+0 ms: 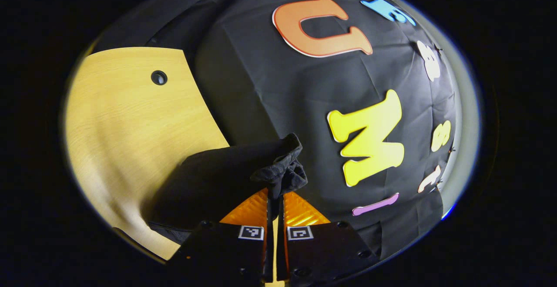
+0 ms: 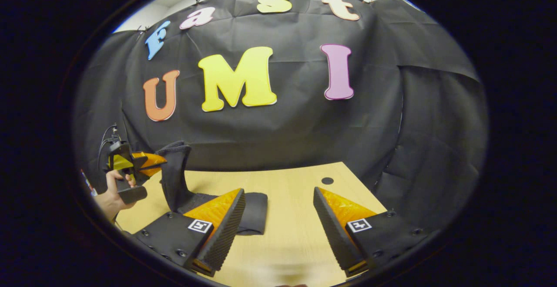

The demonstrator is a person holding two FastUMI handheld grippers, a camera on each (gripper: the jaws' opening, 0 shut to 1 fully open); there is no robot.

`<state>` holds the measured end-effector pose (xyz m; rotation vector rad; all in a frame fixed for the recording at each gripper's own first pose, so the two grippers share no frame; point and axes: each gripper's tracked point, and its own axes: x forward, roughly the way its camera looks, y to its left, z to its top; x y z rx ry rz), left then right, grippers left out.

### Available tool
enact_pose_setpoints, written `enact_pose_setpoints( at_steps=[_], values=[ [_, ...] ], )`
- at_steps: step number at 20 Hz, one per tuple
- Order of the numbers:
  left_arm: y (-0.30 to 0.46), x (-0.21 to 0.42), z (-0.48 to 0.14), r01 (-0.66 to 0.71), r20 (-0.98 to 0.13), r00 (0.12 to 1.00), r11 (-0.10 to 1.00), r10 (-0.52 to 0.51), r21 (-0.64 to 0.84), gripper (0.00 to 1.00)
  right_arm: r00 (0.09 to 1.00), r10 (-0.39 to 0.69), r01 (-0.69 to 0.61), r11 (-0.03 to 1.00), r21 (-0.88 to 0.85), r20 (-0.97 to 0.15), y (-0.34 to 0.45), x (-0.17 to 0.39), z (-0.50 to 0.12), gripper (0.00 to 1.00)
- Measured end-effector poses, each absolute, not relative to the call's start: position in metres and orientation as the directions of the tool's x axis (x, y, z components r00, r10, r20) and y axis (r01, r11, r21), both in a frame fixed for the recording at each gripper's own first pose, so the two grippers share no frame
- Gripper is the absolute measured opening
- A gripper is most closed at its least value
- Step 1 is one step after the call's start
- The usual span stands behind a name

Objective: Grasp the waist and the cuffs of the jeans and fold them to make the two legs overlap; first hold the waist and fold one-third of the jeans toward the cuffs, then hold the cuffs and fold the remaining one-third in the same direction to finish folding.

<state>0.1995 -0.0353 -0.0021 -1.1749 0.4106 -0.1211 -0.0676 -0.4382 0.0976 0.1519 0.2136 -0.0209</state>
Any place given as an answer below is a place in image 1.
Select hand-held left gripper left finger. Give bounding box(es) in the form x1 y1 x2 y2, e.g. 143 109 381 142
174 188 272 282

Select black jeans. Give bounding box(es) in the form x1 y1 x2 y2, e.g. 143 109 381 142
146 133 308 246

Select black backdrop cloth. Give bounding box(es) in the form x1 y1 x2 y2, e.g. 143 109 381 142
94 0 458 261

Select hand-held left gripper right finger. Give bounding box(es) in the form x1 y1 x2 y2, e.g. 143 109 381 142
278 191 379 284

